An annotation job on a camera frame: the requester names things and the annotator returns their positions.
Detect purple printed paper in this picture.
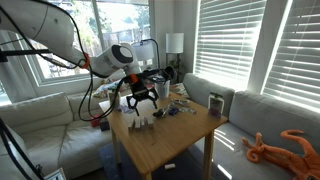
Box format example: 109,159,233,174
119,104,135,115

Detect large white framed window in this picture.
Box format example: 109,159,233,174
0,0,154,101

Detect black round lamp head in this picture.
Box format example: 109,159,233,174
164,65,177,81

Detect red box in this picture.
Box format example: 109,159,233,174
90,114,102,128

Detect wide white window blind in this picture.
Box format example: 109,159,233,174
193,0,268,91

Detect small blue toy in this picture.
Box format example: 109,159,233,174
168,106,180,117

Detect black camera boom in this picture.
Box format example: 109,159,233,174
0,49,51,63

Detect white plastic cup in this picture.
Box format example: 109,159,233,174
153,80,171,100

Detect grey fabric sofa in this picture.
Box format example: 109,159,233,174
182,73,320,180

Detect clear plastic pieces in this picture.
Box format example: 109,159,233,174
181,106,198,116

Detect floor lamp with white shade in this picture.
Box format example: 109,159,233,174
165,32,185,84

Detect dark blue box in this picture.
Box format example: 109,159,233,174
99,119,111,132

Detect orange octopus plush toy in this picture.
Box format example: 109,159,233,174
242,129,320,180

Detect magazine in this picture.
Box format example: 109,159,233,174
169,83,191,100

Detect green houseplant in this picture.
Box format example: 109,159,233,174
169,54,186,84

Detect silver scissors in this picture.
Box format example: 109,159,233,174
173,98,191,108

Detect white leather sofa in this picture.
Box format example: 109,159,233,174
0,91,114,179

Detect blue rug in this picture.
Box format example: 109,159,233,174
98,143,214,180

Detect small black toy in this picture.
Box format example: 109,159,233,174
152,108,165,118

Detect light wooden table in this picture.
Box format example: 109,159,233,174
98,89,229,180

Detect white card package purple item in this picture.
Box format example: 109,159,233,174
207,92,225,118

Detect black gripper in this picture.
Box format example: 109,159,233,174
125,73,160,117

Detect floral patterned pillow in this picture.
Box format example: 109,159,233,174
92,79,131,99

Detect narrow white window blind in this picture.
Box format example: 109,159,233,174
261,0,320,113

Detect small framed tablet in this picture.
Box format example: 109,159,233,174
41,167,68,180

